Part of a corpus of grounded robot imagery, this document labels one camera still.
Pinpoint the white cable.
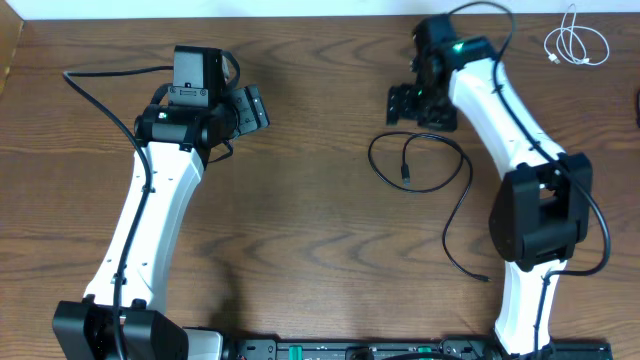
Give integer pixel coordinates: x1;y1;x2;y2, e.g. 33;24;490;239
542;3;611;67

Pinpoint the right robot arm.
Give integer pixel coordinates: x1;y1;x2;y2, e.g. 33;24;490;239
386;13;596;358

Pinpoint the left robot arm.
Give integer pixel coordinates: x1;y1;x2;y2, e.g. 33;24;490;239
52;45;270;359

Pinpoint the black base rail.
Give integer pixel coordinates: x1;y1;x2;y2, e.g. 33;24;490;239
220;337;613;360

